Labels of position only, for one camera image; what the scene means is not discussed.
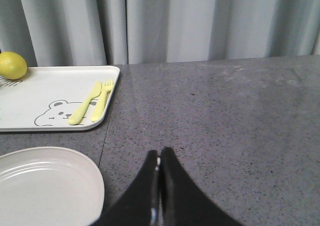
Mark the right yellow lemon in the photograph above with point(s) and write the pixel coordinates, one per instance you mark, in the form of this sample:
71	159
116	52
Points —
12	65

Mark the yellow plastic fork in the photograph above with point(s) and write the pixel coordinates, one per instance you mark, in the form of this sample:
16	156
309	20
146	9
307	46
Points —
102	98

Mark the yellow plastic knife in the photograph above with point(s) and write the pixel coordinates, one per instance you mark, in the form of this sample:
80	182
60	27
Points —
79	113

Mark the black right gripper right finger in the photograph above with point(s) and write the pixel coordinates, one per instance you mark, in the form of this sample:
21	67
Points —
183	203

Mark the grey curtain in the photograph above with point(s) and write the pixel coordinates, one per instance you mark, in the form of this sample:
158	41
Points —
109	32

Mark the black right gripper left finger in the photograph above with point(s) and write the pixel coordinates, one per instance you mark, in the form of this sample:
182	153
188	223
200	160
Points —
139	204

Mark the white bear print tray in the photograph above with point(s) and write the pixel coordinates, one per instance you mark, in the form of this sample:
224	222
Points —
46	97

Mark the white round plate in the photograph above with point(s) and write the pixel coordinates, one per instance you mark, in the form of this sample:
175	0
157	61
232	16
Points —
50	186

